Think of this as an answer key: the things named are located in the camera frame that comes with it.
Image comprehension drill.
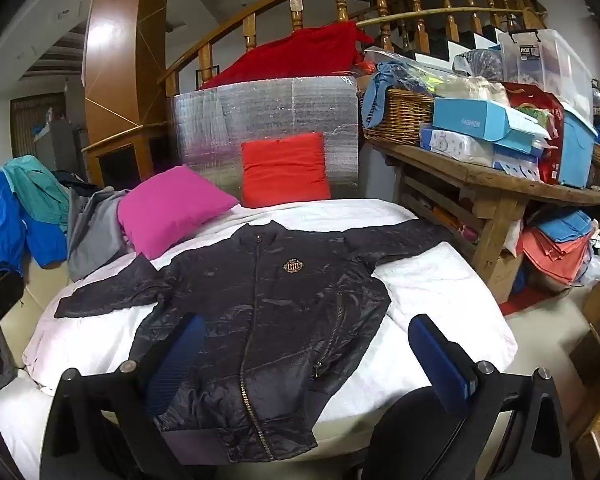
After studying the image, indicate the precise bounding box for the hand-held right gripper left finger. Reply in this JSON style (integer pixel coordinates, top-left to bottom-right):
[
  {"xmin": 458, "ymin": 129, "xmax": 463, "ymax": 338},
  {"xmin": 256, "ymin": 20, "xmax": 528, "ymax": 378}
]
[{"xmin": 40, "ymin": 313, "xmax": 208, "ymax": 480}]

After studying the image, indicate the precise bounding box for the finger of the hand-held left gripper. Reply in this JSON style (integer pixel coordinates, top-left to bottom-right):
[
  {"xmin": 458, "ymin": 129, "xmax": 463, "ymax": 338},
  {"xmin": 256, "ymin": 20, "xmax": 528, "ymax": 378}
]
[{"xmin": 0, "ymin": 270, "xmax": 26, "ymax": 328}]

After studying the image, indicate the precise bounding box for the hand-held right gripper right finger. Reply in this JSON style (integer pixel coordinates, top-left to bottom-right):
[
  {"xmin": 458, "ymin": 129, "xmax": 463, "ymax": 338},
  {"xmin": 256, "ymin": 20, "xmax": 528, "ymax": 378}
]
[{"xmin": 360, "ymin": 313, "xmax": 573, "ymax": 480}]

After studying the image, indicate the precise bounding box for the black padded jacket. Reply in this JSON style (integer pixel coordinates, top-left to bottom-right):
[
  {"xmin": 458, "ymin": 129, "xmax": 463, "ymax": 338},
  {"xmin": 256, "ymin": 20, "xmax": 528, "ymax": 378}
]
[{"xmin": 54, "ymin": 220, "xmax": 453, "ymax": 463}]

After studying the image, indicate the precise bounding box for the blue jacket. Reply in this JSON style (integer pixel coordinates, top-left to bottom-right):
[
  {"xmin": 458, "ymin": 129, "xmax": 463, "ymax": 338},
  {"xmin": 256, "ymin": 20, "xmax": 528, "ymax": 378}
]
[{"xmin": 0, "ymin": 170, "xmax": 69, "ymax": 276}]

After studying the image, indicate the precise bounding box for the white blanket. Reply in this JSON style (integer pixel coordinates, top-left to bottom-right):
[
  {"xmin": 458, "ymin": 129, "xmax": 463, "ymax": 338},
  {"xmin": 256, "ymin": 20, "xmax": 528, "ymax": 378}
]
[{"xmin": 0, "ymin": 197, "xmax": 518, "ymax": 480}]

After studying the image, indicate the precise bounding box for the grey garment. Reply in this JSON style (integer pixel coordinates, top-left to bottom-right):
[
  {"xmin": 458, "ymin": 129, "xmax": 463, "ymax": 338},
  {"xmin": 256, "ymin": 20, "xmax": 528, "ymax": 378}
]
[{"xmin": 66, "ymin": 186, "xmax": 133, "ymax": 282}]

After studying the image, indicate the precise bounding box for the teal garment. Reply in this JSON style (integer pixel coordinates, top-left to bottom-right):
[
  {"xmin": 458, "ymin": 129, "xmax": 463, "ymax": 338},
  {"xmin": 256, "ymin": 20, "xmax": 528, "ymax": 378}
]
[{"xmin": 1, "ymin": 155, "xmax": 72, "ymax": 235}]

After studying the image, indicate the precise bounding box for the pink pillow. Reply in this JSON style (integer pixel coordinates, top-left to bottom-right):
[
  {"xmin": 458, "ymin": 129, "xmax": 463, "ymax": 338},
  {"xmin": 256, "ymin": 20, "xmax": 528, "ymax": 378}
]
[{"xmin": 117, "ymin": 165, "xmax": 240, "ymax": 261}]

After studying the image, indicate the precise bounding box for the stack of orange cloths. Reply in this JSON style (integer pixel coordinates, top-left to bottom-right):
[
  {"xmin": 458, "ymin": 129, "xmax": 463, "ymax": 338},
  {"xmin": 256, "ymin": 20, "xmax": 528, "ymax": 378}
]
[{"xmin": 521, "ymin": 227, "xmax": 595, "ymax": 288}]

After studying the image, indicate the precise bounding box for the wooden cabinet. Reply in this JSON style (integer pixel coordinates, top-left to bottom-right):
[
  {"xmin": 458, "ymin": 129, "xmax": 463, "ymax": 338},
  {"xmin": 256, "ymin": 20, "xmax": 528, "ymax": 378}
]
[{"xmin": 81, "ymin": 122, "xmax": 171, "ymax": 192}]

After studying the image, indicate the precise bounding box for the blue folded cloth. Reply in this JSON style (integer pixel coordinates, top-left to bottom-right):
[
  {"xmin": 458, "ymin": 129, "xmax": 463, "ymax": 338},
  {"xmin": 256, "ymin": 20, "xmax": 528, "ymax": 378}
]
[{"xmin": 537, "ymin": 209, "xmax": 595, "ymax": 242}]

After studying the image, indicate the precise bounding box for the wooden table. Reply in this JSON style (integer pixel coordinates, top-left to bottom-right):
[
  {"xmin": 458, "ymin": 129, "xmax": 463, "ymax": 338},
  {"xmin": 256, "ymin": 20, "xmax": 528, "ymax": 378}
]
[{"xmin": 365, "ymin": 135, "xmax": 600, "ymax": 306}]

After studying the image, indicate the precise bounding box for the white and blue box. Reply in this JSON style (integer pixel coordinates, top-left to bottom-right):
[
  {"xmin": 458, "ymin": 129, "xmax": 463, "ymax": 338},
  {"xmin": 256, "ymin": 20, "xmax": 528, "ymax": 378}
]
[{"xmin": 492, "ymin": 142, "xmax": 542, "ymax": 182}]

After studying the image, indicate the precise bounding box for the red-orange pillow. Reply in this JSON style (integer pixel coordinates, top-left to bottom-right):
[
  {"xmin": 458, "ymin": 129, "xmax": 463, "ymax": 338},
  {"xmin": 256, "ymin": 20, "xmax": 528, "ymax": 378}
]
[{"xmin": 240, "ymin": 132, "xmax": 332, "ymax": 209}]

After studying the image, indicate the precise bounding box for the white printed tissue pack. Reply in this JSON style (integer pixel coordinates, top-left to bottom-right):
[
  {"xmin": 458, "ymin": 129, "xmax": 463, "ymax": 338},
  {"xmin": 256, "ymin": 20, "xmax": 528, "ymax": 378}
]
[{"xmin": 421, "ymin": 127, "xmax": 497, "ymax": 167}]

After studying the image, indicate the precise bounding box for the teal cardboard box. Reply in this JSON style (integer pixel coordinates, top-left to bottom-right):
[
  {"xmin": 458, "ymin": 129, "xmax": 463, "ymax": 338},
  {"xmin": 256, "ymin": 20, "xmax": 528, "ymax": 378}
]
[{"xmin": 432, "ymin": 97, "xmax": 552, "ymax": 145}]

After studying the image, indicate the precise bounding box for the wicker basket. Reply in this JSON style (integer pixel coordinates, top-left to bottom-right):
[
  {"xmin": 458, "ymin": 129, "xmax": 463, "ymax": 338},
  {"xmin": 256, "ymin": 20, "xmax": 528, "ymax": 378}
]
[{"xmin": 362, "ymin": 87, "xmax": 436, "ymax": 146}]

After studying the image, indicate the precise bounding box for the blue plastic bin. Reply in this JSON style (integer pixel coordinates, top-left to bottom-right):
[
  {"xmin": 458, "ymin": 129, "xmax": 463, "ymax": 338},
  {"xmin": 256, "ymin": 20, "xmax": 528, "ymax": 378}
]
[{"xmin": 559, "ymin": 105, "xmax": 597, "ymax": 189}]

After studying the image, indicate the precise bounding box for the silver foil mat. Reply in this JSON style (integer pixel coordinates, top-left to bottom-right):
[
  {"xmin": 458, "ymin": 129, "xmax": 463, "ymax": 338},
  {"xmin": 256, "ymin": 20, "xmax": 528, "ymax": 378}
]
[{"xmin": 167, "ymin": 77, "xmax": 361, "ymax": 206}]

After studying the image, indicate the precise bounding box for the red gift bag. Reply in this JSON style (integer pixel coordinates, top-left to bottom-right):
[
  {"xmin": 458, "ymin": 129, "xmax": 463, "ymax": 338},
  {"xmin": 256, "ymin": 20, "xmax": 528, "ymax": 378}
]
[{"xmin": 502, "ymin": 85, "xmax": 565, "ymax": 184}]

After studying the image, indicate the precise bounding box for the curved wooden column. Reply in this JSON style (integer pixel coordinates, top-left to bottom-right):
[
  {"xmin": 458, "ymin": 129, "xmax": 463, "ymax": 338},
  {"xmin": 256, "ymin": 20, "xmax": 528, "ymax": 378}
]
[{"xmin": 82, "ymin": 0, "xmax": 175, "ymax": 128}]

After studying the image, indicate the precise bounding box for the clear plastic storage bin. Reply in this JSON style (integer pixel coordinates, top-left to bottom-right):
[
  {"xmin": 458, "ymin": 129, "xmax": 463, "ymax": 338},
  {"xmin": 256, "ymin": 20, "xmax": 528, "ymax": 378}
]
[{"xmin": 497, "ymin": 29, "xmax": 595, "ymax": 113}]

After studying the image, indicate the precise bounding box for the red cloth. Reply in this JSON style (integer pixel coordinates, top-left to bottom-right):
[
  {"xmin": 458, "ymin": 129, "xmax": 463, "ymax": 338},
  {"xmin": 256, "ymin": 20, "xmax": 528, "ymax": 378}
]
[{"xmin": 200, "ymin": 22, "xmax": 376, "ymax": 91}]

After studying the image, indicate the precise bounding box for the wooden stair railing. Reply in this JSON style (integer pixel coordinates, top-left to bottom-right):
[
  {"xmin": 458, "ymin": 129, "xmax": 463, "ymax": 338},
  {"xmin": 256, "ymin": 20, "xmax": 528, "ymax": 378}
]
[{"xmin": 157, "ymin": 0, "xmax": 548, "ymax": 98}]

